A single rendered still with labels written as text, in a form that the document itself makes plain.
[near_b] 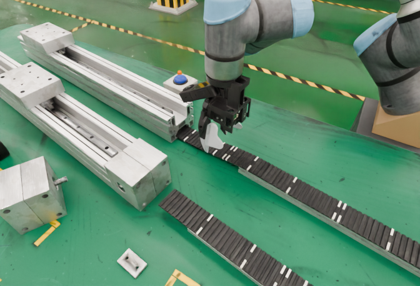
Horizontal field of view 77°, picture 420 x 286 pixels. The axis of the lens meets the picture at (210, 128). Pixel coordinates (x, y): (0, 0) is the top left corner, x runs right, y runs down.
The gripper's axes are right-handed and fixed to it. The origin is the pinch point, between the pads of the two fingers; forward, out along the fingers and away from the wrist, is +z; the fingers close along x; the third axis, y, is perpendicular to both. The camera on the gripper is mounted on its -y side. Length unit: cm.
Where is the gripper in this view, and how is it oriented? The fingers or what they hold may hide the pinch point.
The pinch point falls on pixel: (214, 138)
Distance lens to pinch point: 67.7
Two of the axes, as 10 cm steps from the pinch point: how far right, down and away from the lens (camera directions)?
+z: 0.0, 7.3, 6.8
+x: 6.1, -5.4, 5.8
